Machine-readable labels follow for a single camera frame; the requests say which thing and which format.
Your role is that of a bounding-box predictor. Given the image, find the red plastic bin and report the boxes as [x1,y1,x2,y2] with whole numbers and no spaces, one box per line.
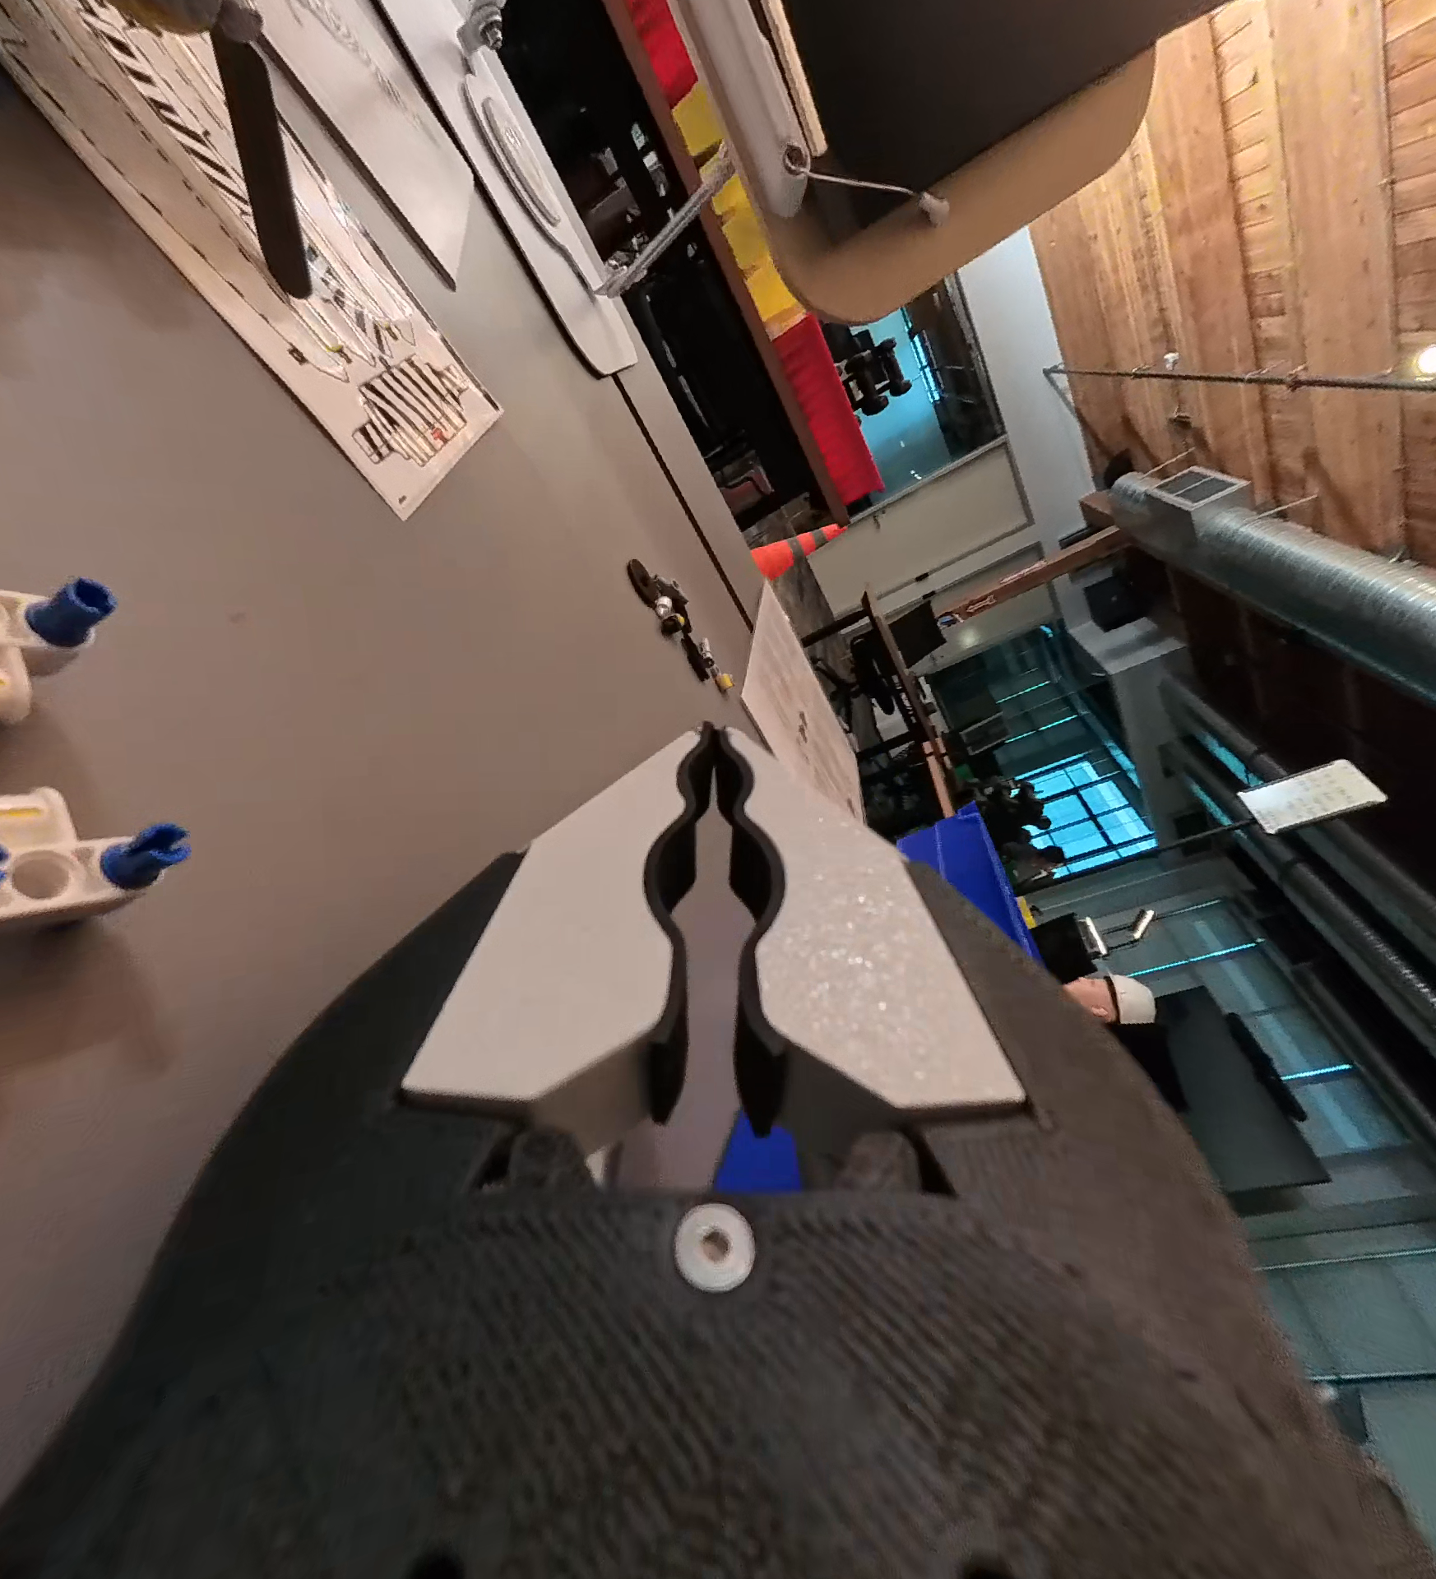
[778,313,889,510]

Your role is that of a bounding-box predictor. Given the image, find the large dark monitor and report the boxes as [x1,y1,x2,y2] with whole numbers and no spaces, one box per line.
[1165,985,1332,1201]

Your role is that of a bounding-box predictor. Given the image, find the white chart on pole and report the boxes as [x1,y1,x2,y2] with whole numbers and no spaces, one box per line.
[1144,756,1392,866]

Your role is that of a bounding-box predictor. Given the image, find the book stand with black sheet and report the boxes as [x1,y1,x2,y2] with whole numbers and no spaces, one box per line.
[414,0,1160,381]

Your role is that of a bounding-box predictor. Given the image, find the white yellow blue lego assembly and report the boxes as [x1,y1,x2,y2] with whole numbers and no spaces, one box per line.
[0,576,192,955]

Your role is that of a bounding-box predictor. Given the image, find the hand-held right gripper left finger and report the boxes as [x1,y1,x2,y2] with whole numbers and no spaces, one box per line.
[401,727,720,1185]

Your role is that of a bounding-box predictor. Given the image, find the window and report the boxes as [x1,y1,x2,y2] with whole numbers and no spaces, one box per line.
[1011,756,1167,887]

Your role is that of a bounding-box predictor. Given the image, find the zebra striped lego helicopter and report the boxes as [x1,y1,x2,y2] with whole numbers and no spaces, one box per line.
[115,0,315,303]

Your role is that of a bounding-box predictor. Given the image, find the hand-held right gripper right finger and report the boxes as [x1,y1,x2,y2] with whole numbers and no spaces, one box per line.
[719,727,1031,1180]

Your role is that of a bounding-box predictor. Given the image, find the printed instruction sheet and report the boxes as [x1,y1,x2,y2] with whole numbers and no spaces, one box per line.
[733,578,871,824]

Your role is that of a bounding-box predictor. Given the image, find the open instruction manual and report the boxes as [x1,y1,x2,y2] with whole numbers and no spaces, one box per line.
[254,0,479,295]

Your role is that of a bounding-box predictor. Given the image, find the orange traffic cone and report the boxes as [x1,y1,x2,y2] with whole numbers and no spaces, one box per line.
[750,520,853,584]

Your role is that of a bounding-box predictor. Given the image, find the blue plastic bin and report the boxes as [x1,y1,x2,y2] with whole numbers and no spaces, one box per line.
[715,798,1043,1195]

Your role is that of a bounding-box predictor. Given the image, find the small loose lego parts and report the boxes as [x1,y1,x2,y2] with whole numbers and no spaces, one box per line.
[623,556,740,695]

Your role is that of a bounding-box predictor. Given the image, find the yellow plastic bin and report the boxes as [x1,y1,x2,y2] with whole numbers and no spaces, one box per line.
[669,85,760,199]
[712,186,810,343]

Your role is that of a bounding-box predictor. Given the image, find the round metal ventilation duct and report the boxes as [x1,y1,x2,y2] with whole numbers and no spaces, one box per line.
[1104,474,1436,708]

